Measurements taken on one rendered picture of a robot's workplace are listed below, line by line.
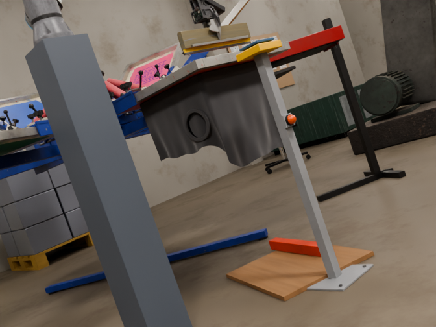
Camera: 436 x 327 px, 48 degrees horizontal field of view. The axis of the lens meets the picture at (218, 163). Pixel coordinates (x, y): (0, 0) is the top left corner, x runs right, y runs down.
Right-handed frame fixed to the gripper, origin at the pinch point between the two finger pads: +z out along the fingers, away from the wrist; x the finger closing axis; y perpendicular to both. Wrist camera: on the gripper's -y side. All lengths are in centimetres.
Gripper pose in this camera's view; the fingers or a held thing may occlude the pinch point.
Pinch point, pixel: (217, 37)
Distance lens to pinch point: 225.7
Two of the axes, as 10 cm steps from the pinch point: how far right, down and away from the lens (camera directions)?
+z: 3.2, 9.4, 0.6
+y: -7.1, 2.8, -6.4
